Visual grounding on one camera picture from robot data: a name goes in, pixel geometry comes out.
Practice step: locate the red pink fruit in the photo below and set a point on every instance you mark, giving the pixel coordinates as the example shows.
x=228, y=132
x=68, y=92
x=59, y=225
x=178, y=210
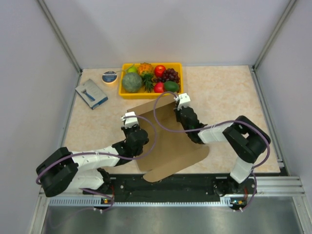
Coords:
x=159, y=87

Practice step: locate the green pineapple leaves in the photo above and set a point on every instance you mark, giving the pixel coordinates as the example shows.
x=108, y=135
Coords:
x=148, y=83

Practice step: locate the left aluminium frame post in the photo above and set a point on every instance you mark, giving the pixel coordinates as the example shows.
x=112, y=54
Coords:
x=59, y=35

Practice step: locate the brown cardboard box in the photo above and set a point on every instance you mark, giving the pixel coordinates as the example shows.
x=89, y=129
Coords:
x=172, y=153

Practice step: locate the green netted melon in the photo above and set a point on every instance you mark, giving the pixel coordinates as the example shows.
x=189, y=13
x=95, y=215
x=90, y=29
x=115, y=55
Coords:
x=132, y=82

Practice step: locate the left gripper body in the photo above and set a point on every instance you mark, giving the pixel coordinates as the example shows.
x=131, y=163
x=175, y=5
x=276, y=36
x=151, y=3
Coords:
x=128, y=130

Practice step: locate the red apple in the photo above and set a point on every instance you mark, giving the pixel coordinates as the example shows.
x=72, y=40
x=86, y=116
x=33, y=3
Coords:
x=159, y=70

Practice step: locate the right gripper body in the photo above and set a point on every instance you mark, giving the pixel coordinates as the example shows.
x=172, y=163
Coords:
x=179, y=118

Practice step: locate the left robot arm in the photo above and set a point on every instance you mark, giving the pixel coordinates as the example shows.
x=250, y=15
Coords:
x=66, y=171

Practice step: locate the green avocado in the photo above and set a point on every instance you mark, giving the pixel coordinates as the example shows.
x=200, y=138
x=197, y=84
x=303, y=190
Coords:
x=171, y=86

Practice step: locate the aluminium frame post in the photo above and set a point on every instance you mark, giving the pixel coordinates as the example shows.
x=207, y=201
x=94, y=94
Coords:
x=59, y=35
x=275, y=32

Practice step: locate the white slotted cable duct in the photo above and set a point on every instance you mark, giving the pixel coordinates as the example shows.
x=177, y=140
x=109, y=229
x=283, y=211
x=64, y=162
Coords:
x=80, y=201

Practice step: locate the yellow plastic tray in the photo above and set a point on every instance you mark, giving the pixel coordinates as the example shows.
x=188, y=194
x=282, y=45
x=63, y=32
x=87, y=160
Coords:
x=142, y=94

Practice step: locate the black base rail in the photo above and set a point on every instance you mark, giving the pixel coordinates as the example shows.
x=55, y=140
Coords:
x=177, y=188

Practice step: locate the right aluminium frame post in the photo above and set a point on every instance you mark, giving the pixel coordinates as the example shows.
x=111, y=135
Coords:
x=275, y=32

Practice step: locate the tape roll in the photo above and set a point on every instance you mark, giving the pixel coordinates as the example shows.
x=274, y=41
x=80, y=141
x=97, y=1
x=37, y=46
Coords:
x=109, y=78

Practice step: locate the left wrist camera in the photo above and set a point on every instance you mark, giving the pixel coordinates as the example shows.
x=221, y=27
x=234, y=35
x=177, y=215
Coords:
x=129, y=120

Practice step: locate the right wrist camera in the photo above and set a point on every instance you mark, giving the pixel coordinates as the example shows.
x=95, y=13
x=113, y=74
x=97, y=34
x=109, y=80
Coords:
x=182, y=101

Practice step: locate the blue razor package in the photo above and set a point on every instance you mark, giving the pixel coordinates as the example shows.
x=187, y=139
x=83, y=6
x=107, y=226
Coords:
x=91, y=94

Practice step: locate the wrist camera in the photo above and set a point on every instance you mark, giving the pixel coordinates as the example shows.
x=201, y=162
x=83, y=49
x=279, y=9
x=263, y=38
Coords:
x=182, y=101
x=129, y=120

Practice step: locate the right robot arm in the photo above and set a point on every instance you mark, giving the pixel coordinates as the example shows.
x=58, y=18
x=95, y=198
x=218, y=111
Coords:
x=246, y=139

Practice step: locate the purple grape bunch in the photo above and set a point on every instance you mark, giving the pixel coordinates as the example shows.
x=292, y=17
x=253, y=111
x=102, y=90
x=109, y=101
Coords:
x=168, y=75

